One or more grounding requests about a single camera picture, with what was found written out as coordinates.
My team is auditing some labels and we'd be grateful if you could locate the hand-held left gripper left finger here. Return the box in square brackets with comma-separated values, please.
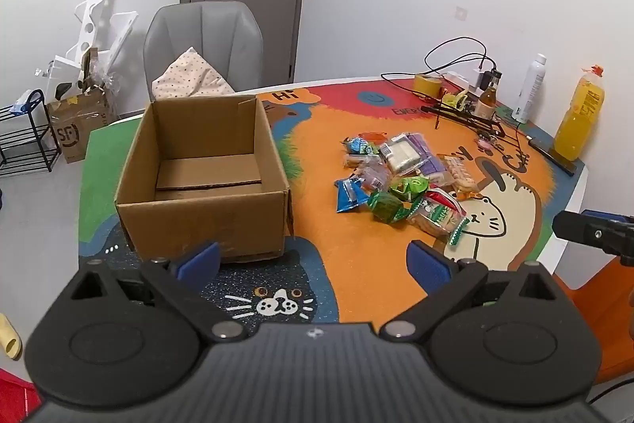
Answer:
[67, 241, 247, 343]

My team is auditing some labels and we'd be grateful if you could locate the black cable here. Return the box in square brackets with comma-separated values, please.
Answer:
[380, 37, 501, 97]

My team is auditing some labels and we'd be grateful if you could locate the yellow tape roll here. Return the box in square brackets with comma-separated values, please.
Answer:
[413, 73, 444, 98]

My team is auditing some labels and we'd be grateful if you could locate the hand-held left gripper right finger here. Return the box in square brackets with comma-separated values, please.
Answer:
[380, 241, 570, 343]

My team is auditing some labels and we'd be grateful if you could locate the blue snack packet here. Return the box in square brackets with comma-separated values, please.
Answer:
[336, 178, 371, 214]

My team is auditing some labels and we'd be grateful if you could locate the brown glass bottle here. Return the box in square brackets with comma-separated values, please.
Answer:
[473, 81, 498, 119]

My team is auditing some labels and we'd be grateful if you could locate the brown printed shipping box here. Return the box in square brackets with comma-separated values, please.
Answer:
[47, 49, 120, 163]

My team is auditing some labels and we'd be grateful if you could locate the grey chair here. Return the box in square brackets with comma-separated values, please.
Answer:
[143, 1, 264, 103]

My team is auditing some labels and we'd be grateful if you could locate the red cloth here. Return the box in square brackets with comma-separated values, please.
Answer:
[0, 368, 43, 423]

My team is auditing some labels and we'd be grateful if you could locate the orange juice bottle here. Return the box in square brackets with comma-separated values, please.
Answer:
[554, 65, 606, 162]

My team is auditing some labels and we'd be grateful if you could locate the black metal frame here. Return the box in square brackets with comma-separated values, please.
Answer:
[421, 103, 507, 139]

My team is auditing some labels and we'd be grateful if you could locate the orange chair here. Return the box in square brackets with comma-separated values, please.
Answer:
[552, 255, 634, 384]

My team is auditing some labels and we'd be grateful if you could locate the polka dot cushion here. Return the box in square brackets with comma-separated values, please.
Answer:
[151, 47, 236, 101]

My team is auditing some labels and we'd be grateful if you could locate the colourful cat mat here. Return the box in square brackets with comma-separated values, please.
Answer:
[79, 78, 588, 335]

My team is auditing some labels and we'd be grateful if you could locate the pile of assorted snack packs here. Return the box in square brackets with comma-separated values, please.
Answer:
[336, 130, 479, 250]

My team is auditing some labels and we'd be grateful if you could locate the black phone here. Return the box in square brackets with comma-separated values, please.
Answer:
[527, 136, 578, 176]

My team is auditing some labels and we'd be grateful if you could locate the white spray bottle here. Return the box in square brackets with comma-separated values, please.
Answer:
[512, 54, 547, 124]

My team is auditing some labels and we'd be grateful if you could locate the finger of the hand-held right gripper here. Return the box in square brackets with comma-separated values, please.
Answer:
[553, 209, 634, 266]

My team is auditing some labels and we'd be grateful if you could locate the clear plastic wrap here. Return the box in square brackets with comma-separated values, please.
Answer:
[82, 49, 122, 93]

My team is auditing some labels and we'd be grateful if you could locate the white power strip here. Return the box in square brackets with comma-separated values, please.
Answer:
[441, 71, 483, 94]

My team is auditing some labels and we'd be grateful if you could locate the yellow slipper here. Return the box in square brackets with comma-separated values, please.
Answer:
[0, 313, 23, 359]

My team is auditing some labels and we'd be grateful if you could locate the purple snack packet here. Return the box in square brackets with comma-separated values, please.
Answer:
[384, 133, 444, 178]

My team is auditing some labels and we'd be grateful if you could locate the black shoe rack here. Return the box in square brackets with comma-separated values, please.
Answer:
[0, 90, 61, 176]

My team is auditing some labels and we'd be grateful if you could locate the cardboard box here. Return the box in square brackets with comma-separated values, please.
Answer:
[115, 95, 294, 262]

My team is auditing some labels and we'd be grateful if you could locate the blue white pouch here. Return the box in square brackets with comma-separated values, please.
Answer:
[10, 90, 38, 114]

